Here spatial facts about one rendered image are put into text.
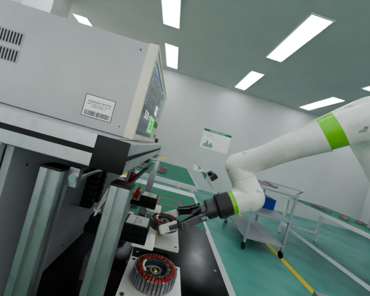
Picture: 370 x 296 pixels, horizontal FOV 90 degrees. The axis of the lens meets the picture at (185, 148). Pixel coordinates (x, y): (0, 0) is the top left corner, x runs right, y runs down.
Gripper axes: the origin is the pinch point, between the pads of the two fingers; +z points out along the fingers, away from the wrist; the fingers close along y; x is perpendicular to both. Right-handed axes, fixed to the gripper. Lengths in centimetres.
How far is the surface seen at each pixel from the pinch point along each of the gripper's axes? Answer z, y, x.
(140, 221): 2.4, -24.3, 11.2
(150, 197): 2.6, -3.1, 11.3
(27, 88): 15, -32, 46
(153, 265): 3.0, -21.0, -2.6
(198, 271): -8.1, -14.5, -12.5
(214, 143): -138, 507, 0
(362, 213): -559, 506, -351
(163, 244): 1.7, -6.3, -5.2
